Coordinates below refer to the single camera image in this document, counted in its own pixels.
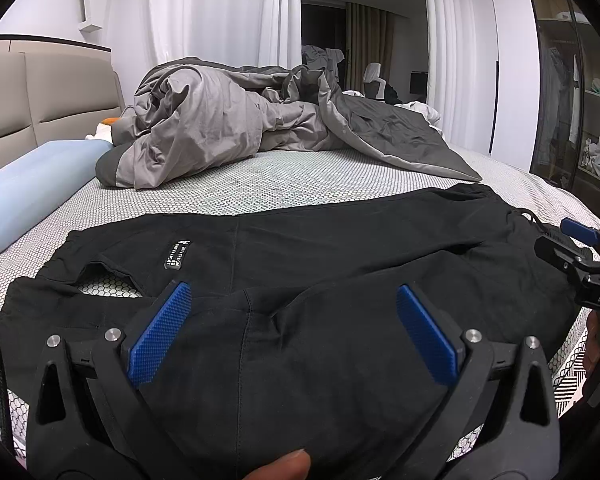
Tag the black white patterned rug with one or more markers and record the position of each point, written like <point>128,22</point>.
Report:
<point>568,386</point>

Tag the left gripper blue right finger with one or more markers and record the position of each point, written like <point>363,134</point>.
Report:
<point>435,335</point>

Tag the white crumpled sheet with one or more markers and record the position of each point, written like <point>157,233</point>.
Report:
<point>431,115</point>

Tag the black pants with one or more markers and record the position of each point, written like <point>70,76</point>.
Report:
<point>291,337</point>

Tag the orange white plush toy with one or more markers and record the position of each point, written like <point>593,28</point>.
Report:
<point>103,130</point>

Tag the glass door wardrobe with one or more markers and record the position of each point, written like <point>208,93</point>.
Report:
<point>567,144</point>

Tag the grey duvet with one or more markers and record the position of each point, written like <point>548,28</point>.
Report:
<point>190,115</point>

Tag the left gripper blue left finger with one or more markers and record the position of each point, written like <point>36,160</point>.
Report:
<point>152,332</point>

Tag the white honeycomb mattress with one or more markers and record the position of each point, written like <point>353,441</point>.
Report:
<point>281,180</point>

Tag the person's left hand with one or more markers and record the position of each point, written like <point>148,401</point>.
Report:
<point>292,466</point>

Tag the beige padded headboard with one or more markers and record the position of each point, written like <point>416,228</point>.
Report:
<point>53,89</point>

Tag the person's right hand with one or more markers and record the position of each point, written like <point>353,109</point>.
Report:
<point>592,347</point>

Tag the white office chair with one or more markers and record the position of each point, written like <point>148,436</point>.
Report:
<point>373,85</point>

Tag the light blue pillow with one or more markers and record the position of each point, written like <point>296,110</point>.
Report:
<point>37,183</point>

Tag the white curtain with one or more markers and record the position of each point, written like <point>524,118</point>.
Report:
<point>231,32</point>

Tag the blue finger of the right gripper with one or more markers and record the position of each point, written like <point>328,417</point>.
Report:
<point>566,259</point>
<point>584,234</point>

